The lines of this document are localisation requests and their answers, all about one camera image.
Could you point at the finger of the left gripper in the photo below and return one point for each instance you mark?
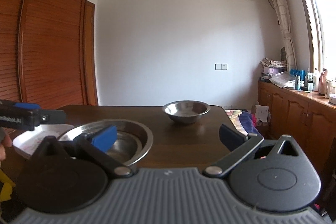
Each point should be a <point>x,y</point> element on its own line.
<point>28,106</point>

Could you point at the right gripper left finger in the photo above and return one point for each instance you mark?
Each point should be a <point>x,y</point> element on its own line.
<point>93,148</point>

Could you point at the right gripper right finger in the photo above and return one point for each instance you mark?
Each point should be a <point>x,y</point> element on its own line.
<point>240,146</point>

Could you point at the white floral square plate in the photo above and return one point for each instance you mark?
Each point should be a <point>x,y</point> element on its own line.
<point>26,143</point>

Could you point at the large steel bowl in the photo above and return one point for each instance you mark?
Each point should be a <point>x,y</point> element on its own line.
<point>137,129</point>

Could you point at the small steel bowl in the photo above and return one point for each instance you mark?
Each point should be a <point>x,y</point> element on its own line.
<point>186,112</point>

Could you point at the medium steel bowl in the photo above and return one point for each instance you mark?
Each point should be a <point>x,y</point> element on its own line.
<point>125,147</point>

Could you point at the person's left hand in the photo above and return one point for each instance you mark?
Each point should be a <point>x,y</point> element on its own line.
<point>6,143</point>

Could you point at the dark blue blanket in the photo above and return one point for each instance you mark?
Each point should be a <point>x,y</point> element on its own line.
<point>247,123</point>

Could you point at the floral bed quilt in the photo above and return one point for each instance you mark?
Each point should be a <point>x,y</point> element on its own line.
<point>237,118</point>

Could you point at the wooden louvered wardrobe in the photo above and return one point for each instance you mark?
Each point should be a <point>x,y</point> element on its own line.
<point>47,53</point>

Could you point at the wooden sideboard cabinet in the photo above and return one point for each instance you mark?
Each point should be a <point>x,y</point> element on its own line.
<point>305,116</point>

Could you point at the yellow plush toy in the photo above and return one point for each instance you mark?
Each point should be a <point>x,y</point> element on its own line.
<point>7,186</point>

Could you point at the stack of papers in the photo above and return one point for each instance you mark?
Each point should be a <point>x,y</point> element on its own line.
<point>271,67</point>

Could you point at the bottles on sideboard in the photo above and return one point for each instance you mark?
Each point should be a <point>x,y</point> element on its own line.
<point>316,86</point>

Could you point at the patterned curtain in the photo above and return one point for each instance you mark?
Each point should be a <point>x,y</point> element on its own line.
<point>283,15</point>

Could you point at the white wall switch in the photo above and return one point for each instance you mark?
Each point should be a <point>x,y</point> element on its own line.
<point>220,66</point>

